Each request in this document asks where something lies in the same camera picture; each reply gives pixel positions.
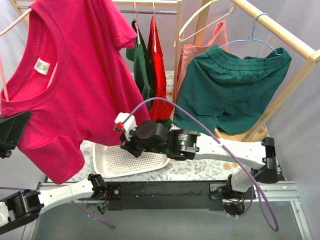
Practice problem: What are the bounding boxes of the pink wire hanger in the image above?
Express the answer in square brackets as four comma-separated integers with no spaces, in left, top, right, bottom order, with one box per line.
[0,3,65,108]

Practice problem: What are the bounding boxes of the magenta t shirt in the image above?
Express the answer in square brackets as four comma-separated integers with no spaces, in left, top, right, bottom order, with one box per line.
[0,0,143,184]

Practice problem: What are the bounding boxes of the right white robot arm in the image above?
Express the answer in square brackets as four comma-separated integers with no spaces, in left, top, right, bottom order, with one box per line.
[115,118,278,200]

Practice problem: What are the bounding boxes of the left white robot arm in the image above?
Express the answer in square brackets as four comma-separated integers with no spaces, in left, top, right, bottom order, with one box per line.
[0,111,108,234]

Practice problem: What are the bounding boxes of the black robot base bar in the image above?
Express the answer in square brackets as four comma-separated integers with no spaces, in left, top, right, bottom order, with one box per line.
[88,180,256,216]

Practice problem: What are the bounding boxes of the red t shirt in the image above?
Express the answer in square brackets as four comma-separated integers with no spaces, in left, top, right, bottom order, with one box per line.
[147,17,173,127]

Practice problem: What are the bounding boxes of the dark green t shirt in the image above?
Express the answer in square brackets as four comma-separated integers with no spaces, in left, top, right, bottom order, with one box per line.
[126,19,154,100]

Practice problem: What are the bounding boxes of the cream wooden hanger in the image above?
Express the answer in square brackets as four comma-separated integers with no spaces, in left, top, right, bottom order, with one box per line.
[173,0,237,47]

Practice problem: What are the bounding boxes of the pink hanger under red shirt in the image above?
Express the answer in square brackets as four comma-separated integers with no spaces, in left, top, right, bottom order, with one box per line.
[151,0,157,53]

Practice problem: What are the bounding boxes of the pink hanger under green shirt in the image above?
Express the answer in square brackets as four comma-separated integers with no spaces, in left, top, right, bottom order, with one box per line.
[132,0,141,46]

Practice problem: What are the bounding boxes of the white perforated plastic basket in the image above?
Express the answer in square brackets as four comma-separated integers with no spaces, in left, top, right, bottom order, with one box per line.
[92,143,170,179]

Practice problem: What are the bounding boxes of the floral table cloth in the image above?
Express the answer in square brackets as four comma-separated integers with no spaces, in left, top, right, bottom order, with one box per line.
[44,70,277,183]

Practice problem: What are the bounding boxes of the salmon pink garment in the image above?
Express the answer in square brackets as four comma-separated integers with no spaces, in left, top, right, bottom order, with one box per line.
[170,20,228,96]

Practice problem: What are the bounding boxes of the left wooden clothes rack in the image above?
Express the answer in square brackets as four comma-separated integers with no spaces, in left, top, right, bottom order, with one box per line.
[8,0,182,101]

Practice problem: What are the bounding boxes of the wooden clothes rack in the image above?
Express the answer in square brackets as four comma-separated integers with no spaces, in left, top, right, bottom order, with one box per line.
[8,0,182,101]
[202,0,320,142]

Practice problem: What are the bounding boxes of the right wooden clothes rack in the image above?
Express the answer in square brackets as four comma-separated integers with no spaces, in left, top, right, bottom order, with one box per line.
[202,0,320,142]

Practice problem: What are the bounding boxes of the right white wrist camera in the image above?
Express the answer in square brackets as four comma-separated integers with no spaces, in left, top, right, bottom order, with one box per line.
[114,112,137,141]

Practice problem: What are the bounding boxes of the blue wire hanger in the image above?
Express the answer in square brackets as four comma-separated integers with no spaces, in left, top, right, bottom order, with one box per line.
[218,12,285,56]

